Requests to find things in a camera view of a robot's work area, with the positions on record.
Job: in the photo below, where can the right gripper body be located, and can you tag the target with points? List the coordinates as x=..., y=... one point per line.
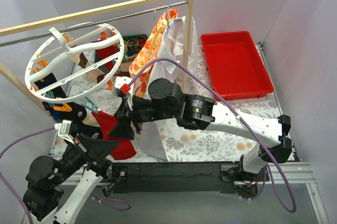
x=130, y=116

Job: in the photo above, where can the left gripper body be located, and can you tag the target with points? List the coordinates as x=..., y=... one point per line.
x=82, y=148

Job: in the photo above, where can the red sock front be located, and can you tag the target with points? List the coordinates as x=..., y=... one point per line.
x=108, y=123

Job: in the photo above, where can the red sock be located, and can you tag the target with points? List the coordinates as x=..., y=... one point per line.
x=104, y=53
x=108, y=123

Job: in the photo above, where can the teal clothes clip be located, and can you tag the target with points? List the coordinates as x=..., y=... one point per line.
x=90, y=105

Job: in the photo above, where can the black sock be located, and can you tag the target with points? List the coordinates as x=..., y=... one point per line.
x=77, y=116
x=58, y=92

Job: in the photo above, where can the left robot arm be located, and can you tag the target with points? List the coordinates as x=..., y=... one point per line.
x=46, y=174

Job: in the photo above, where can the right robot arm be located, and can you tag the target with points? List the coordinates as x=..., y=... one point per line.
x=196, y=112

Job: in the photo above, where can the white round clip hanger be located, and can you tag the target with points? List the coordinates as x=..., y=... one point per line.
x=56, y=50

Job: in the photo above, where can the orange floral dress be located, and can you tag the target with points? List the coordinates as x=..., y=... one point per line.
x=147, y=53

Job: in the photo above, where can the black base bar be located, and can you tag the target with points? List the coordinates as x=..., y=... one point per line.
x=170, y=177

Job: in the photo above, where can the white shirt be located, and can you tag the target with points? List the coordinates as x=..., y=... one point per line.
x=171, y=47

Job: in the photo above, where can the green compartment box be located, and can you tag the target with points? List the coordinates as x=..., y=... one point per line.
x=132, y=46

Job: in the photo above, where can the red sock rear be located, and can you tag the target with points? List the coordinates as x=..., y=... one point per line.
x=104, y=53

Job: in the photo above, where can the floral table mat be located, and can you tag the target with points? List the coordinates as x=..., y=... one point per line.
x=177, y=144

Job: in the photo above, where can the wooden clothes rack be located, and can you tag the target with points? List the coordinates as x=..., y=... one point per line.
x=6, y=73

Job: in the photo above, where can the red plastic tray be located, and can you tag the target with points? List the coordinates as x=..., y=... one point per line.
x=236, y=69

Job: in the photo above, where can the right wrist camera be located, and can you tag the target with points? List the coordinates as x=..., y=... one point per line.
x=121, y=87

